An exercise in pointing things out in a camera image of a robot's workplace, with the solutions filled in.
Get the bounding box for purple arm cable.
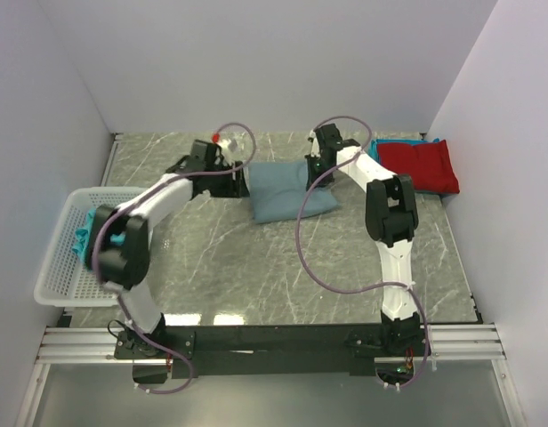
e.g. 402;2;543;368
89;121;257;395
295;116;432;391

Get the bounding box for crumpled turquoise t shirt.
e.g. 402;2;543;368
71;208;125;266

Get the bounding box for grey blue t shirt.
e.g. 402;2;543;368
246;160;341;225

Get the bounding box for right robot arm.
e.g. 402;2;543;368
297;123;423;355

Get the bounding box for folded red t shirt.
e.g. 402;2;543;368
377;140;460;195

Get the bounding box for folded turquoise t shirt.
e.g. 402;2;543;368
367;139;429;163

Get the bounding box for white plastic mesh basket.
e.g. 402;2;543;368
34;187;143;308

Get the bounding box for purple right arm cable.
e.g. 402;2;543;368
295;116;432;391

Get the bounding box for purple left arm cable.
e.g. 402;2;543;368
89;121;257;395

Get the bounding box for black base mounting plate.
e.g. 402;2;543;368
112;328;435;386

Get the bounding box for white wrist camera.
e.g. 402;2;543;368
307;130;320;157
211;133;238;167

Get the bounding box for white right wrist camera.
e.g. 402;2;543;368
307;130;320;157

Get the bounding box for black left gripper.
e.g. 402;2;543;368
205;160;249;197

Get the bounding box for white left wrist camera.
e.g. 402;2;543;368
211;133;238;167

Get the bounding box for aluminium rail frame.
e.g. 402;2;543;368
13;131;528;427

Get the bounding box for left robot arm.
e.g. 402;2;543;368
85;135;249;358

